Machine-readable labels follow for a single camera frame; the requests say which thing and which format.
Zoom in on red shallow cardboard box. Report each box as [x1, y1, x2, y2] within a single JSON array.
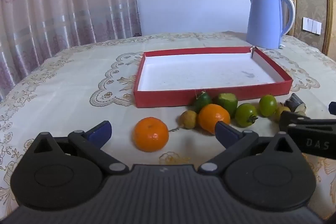
[[133, 46, 293, 108]]

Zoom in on white wall switch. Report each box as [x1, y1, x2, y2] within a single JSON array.
[[302, 17, 322, 35]]

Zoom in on pink patterned curtain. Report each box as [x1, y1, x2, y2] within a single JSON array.
[[0, 0, 142, 101]]

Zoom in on light blue electric kettle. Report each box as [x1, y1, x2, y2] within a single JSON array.
[[246, 0, 296, 50]]

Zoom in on orange mandarin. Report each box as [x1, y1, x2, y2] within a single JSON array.
[[133, 117, 169, 152], [198, 104, 231, 135]]

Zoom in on large green cucumber piece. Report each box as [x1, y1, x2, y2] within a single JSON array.
[[216, 93, 238, 118]]

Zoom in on cream lace tablecloth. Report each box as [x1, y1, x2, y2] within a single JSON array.
[[0, 32, 336, 224]]

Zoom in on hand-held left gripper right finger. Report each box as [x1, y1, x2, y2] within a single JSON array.
[[197, 121, 305, 174]]

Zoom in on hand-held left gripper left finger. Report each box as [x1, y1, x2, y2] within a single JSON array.
[[26, 120, 129, 176]]

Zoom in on green jujube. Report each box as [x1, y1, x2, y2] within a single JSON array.
[[234, 103, 259, 128], [259, 94, 278, 118]]

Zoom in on small dark green cucumber piece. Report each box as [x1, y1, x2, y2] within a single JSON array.
[[193, 91, 212, 113]]

